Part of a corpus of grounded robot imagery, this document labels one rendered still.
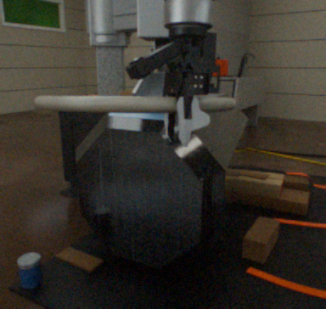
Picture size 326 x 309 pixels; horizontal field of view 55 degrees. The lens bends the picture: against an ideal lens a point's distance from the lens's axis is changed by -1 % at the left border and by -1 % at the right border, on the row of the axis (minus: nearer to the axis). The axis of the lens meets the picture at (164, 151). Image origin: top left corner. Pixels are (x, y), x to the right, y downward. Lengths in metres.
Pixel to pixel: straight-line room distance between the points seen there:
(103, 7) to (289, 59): 4.87
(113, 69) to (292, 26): 4.84
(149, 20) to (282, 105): 5.61
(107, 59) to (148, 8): 1.14
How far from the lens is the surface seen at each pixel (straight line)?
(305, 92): 6.71
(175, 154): 1.31
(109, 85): 2.46
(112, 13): 2.41
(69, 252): 1.86
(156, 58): 0.56
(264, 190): 2.37
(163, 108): 0.58
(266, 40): 6.87
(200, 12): 0.58
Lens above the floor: 1.00
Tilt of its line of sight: 15 degrees down
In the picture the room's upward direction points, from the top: straight up
